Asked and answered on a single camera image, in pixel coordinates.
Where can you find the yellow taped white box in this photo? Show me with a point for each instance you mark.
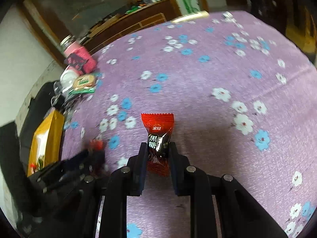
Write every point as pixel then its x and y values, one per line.
pixel 45 146

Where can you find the round biscuit green pack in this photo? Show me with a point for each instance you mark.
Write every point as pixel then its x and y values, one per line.
pixel 84 84

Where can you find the pink sleeved glass bottle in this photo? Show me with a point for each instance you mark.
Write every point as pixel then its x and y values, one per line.
pixel 77 57

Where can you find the purple floral tablecloth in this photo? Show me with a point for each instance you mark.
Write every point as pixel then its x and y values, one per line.
pixel 242 95

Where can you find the red black candy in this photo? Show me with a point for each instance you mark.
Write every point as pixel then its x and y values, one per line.
pixel 160 128
pixel 96 145

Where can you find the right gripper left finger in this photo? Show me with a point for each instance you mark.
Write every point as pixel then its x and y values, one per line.
pixel 125 181

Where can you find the eyeglasses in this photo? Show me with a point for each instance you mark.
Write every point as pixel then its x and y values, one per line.
pixel 70 103

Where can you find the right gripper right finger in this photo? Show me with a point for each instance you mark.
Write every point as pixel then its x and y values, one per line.
pixel 219 206

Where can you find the cream remote control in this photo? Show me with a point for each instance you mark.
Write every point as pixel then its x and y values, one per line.
pixel 190 17

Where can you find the white round lidded container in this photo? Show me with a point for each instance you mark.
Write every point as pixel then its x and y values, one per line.
pixel 68 77

